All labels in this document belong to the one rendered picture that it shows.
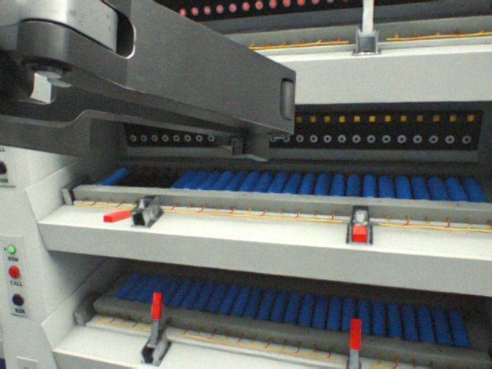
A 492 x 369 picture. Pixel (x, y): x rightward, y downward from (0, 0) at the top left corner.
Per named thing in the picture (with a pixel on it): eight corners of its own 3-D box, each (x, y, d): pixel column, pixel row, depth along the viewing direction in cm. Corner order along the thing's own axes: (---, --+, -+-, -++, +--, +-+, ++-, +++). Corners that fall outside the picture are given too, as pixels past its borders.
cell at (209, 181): (222, 181, 58) (206, 201, 53) (211, 181, 59) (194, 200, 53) (221, 170, 58) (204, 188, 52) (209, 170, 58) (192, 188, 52)
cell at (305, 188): (316, 184, 54) (310, 206, 49) (304, 184, 55) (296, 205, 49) (316, 173, 54) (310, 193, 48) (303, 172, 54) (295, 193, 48)
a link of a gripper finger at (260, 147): (217, 77, 17) (233, 76, 16) (258, 112, 23) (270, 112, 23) (213, 145, 17) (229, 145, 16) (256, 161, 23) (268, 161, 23)
